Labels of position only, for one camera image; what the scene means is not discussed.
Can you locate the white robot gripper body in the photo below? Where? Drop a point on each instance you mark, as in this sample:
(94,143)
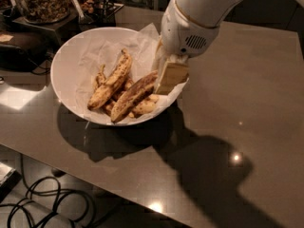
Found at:
(180,32)

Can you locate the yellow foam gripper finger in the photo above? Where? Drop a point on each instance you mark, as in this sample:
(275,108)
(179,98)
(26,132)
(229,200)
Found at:
(170,76)
(160,57)

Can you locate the spotted banana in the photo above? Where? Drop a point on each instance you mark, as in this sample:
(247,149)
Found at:
(105,91)
(133,96)

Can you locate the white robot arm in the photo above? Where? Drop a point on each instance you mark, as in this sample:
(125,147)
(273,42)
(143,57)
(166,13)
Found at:
(207,13)

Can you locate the middle hidden banana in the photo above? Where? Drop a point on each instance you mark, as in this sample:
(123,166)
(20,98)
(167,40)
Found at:
(127,84)

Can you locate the lower right banana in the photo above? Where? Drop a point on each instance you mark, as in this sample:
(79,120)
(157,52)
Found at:
(145,106)

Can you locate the small banana at left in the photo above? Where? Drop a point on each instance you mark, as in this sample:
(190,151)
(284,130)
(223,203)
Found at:
(100,78)

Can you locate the white bowl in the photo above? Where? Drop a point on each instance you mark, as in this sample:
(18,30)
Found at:
(63,76)

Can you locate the black stand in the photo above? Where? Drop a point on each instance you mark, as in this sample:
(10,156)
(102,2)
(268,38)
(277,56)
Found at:
(61,31)

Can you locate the white paper liner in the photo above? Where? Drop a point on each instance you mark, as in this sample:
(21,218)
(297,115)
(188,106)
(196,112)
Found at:
(102,47)

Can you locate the glass jar of nuts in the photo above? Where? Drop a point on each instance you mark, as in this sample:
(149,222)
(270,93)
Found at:
(43,11)

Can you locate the black device at left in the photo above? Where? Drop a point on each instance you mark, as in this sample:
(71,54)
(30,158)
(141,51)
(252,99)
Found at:
(22,51)

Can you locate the grey box on floor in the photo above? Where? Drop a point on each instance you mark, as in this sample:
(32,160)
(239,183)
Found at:
(9,177)

